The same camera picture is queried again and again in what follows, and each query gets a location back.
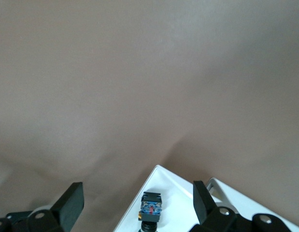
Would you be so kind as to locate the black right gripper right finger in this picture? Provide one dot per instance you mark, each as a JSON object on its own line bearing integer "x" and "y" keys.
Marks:
{"x": 203, "y": 205}

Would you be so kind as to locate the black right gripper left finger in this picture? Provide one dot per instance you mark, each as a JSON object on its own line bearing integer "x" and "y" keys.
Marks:
{"x": 67, "y": 207}

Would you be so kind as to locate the green mushroom push button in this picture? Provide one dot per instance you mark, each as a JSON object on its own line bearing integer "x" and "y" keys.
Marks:
{"x": 151, "y": 207}

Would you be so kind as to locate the brown table cover sheet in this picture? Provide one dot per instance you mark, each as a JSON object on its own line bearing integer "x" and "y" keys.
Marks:
{"x": 115, "y": 72}

